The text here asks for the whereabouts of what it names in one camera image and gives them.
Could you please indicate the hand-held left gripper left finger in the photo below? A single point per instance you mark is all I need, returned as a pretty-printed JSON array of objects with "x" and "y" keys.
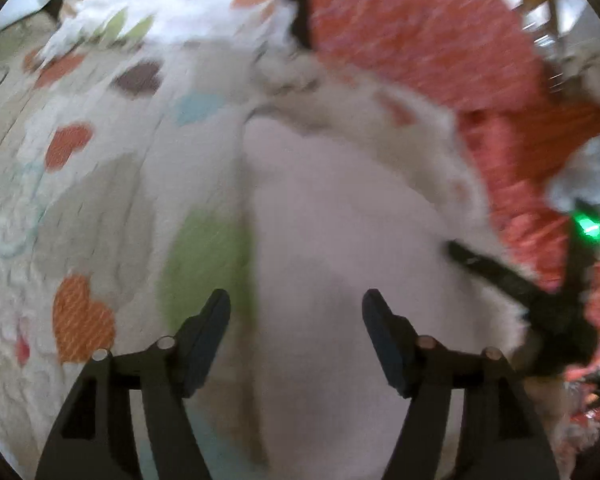
[{"x": 207, "y": 340}]

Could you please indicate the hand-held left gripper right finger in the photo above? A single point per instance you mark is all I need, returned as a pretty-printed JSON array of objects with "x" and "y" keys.
[{"x": 387, "y": 345}]

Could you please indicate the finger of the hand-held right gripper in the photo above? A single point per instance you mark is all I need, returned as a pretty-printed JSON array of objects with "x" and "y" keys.
[{"x": 495, "y": 270}]

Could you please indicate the pale pink small garment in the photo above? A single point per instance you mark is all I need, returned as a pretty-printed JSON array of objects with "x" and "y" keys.
[{"x": 330, "y": 235}]

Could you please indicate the grey white cloth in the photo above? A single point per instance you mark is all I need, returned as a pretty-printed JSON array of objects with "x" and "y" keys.
[{"x": 585, "y": 125}]

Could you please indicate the printed quilted bed blanket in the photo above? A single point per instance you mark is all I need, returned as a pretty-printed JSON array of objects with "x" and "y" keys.
[{"x": 105, "y": 200}]

